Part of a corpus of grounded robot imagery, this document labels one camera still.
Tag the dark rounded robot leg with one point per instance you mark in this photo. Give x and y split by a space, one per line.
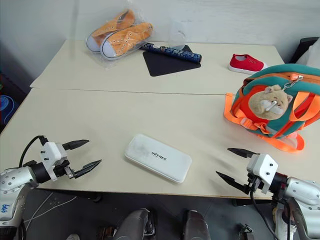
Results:
196 225
136 225

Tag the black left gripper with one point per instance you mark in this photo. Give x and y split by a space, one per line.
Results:
63 168

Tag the clear plastic cup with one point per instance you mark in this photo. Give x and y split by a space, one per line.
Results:
178 35

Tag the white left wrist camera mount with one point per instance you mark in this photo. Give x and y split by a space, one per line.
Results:
50 155

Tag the black mouse pad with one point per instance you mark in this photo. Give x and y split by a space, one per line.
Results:
170 65

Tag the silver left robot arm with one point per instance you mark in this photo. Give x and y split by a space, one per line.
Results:
13 178

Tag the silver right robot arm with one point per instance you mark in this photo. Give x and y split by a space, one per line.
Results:
298 197

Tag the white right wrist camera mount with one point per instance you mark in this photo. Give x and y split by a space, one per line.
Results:
263 168

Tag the teal and orange backpack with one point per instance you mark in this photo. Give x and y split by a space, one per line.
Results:
275 110

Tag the orange shoes in plastic bag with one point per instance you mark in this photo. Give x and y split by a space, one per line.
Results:
120 37

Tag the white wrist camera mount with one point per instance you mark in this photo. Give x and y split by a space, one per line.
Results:
263 168
50 155

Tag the blue patterned folding umbrella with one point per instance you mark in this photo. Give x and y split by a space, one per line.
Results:
172 52

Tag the orange canvas sneaker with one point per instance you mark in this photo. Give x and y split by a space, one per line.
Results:
125 41
112 31

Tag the white rectangular case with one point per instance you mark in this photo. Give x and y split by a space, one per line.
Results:
158 158

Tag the red child shoe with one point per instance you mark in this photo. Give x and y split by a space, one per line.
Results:
246 63

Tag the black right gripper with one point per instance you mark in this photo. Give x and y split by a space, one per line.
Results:
255 183

